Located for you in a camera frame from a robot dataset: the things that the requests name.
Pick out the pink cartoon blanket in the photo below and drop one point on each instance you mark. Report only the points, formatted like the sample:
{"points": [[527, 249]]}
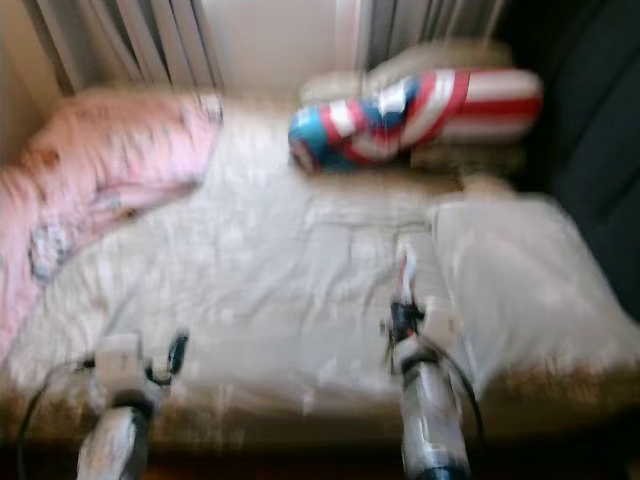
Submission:
{"points": [[100, 150]]}

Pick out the grey curtain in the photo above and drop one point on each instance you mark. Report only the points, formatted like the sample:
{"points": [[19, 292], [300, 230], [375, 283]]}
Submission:
{"points": [[140, 40], [430, 25]]}

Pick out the small beige pillow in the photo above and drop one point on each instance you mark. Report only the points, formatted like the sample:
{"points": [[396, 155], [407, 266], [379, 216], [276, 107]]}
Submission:
{"points": [[485, 186]]}

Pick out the dark grey upholstered headboard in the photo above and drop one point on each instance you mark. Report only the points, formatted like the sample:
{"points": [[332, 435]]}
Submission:
{"points": [[590, 130]]}

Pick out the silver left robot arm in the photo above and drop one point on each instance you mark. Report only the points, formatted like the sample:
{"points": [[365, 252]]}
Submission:
{"points": [[115, 445]]}

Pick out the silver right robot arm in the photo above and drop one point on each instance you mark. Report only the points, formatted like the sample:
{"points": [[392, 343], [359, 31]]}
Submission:
{"points": [[432, 410]]}

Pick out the flat beige floral pillow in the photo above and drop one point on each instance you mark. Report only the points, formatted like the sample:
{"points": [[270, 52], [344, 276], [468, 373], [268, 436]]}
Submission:
{"points": [[480, 160]]}

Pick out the red white blue bolster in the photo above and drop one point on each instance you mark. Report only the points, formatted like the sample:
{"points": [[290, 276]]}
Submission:
{"points": [[440, 108]]}

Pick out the beige floral duvet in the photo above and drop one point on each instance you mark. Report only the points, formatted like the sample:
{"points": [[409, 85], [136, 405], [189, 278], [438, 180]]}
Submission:
{"points": [[280, 270]]}

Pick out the large beige floral pillow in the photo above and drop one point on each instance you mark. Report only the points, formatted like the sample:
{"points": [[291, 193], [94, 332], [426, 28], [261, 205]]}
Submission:
{"points": [[530, 280]]}

